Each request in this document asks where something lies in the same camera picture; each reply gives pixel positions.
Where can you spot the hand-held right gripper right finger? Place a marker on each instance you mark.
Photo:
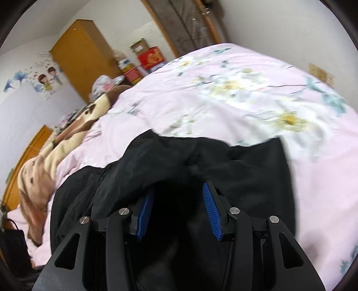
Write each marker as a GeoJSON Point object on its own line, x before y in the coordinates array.
{"type": "Point", "coordinates": [212, 212]}

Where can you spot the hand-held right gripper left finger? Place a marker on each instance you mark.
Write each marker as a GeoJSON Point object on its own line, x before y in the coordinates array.
{"type": "Point", "coordinates": [144, 215]}

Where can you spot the black puffer jacket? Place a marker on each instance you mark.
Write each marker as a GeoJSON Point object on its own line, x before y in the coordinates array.
{"type": "Point", "coordinates": [181, 156]}

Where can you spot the pink floral quilt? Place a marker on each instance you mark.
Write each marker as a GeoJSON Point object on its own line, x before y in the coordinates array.
{"type": "Point", "coordinates": [223, 112]}

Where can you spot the brown dog print blanket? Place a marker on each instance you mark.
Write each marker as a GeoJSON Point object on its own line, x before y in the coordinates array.
{"type": "Point", "coordinates": [36, 179]}

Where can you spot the wooden headboard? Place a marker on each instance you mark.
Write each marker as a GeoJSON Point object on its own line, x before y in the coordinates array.
{"type": "Point", "coordinates": [33, 145]}

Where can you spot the black handbag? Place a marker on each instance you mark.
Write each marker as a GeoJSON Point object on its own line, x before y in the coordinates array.
{"type": "Point", "coordinates": [14, 246]}

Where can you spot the white plastic bag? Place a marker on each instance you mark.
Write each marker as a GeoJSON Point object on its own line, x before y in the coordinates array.
{"type": "Point", "coordinates": [102, 84]}

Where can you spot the pink storage box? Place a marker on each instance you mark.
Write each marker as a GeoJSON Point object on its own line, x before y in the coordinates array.
{"type": "Point", "coordinates": [132, 76]}

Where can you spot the yellow and blue box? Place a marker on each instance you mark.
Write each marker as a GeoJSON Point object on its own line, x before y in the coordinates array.
{"type": "Point", "coordinates": [125, 64]}

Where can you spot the red gift box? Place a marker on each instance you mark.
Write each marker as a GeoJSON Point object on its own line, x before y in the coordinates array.
{"type": "Point", "coordinates": [151, 58]}

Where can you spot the cardboard box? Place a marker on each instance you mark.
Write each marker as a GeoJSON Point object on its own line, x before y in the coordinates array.
{"type": "Point", "coordinates": [139, 47]}

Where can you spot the wooden wardrobe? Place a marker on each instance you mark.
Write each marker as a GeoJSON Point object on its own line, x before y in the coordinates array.
{"type": "Point", "coordinates": [84, 56]}

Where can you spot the mesh door curtain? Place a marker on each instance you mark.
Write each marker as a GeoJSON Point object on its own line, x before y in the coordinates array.
{"type": "Point", "coordinates": [184, 25]}

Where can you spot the wooden door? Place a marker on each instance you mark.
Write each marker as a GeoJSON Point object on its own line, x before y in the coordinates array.
{"type": "Point", "coordinates": [212, 19]}

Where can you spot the cartoon couple wall sticker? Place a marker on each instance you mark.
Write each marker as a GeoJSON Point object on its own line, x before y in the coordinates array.
{"type": "Point", "coordinates": [46, 81]}

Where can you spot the blue flower wall sticker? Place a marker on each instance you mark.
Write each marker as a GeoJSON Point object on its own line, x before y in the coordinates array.
{"type": "Point", "coordinates": [15, 81]}

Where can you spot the wooden door frame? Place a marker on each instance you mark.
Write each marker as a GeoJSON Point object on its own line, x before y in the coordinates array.
{"type": "Point", "coordinates": [159, 25]}

